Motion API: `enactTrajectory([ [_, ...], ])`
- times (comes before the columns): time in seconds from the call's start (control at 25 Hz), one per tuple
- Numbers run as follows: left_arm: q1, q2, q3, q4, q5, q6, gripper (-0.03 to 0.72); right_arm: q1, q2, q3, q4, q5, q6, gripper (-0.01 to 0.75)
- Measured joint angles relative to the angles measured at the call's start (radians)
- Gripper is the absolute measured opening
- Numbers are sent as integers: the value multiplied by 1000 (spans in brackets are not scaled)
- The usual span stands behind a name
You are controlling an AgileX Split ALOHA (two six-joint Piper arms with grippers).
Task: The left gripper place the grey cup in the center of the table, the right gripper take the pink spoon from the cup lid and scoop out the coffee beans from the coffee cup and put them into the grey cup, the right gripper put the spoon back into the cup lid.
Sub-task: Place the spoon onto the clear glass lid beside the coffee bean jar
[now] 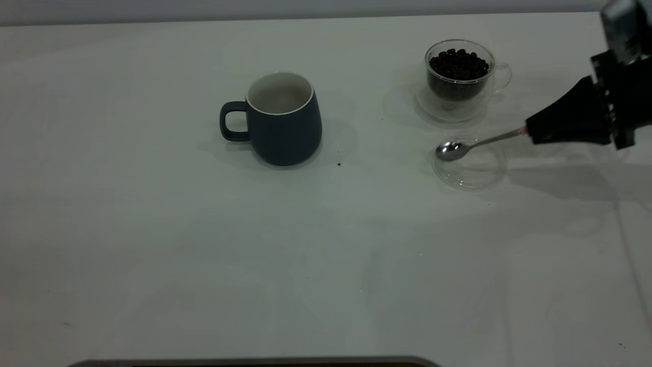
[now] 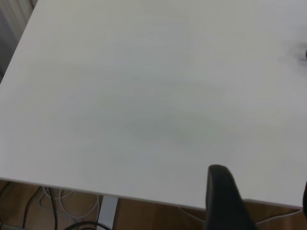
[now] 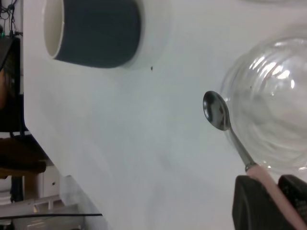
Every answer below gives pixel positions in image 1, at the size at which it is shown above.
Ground clear glass saucer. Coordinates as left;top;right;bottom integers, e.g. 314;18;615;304
431;137;508;191

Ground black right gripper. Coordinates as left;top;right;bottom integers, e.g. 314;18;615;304
525;49;652;150

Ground dark grey ceramic mug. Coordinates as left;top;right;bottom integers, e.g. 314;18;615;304
220;72;323;166

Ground pink handled metal spoon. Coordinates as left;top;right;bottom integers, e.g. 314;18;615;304
435;127;528;163

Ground roasted coffee beans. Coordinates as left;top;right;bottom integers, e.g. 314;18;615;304
429;48;490;101

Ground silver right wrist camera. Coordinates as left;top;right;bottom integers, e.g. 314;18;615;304
601;0;652;63

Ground clear glass cup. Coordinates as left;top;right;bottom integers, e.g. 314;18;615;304
415;39;512;123

